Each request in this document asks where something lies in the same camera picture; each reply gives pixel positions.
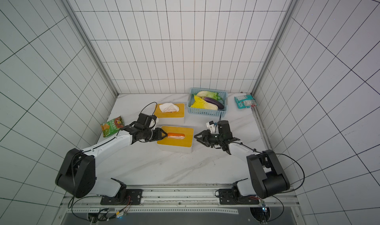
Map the white tissue sheet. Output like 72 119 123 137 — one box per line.
168 135 185 139
159 103 180 113

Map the yellow bamboo box lid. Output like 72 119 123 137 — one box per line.
154 103 185 119

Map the white box base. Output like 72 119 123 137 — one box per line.
157 144 193 153

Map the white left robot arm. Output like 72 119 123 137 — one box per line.
55 113 168 200

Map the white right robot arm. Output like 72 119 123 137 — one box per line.
194 121 290 199

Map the purple eggplant toy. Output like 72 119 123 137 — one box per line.
203 97 225 110

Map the yellow cabbage toy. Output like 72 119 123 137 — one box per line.
191 96 218 110

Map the light blue plastic basket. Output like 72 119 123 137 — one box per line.
188 88 228 117

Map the green chips bag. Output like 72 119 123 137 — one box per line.
101 116 124 138

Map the green lettuce toy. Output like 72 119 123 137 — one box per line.
197 91 222 100

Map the teal snack bag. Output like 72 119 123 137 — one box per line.
235 95 256 109

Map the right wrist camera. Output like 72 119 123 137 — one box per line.
206 121 217 134

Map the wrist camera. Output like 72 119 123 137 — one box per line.
149 116 158 130
206 121 217 134

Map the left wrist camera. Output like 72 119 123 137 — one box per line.
149 116 158 130

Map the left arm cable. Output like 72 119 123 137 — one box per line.
139 101 158 116

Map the aluminium mounting rail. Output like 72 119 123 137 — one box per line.
70 184 301 217

